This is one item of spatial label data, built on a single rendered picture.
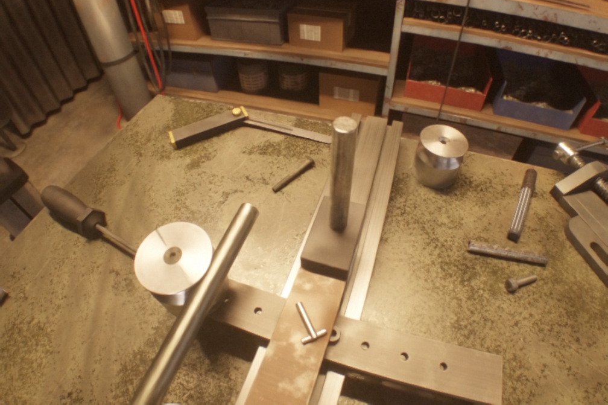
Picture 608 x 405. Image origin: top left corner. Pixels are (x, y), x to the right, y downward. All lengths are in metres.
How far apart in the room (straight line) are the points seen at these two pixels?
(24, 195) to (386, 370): 0.72
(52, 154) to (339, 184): 2.23
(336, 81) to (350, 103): 0.14
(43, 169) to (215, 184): 1.95
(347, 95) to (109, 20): 1.28
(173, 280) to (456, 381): 0.18
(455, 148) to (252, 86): 1.60
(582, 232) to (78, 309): 0.48
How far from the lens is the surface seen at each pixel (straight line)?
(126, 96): 2.04
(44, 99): 2.68
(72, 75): 2.80
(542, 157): 1.86
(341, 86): 1.62
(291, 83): 1.80
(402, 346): 0.22
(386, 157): 0.33
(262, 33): 1.62
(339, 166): 0.16
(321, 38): 1.52
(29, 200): 0.79
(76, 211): 0.37
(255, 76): 1.83
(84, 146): 2.23
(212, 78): 1.93
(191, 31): 1.81
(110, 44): 1.91
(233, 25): 1.68
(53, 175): 2.15
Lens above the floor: 1.14
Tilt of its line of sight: 45 degrees down
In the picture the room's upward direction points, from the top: 4 degrees counter-clockwise
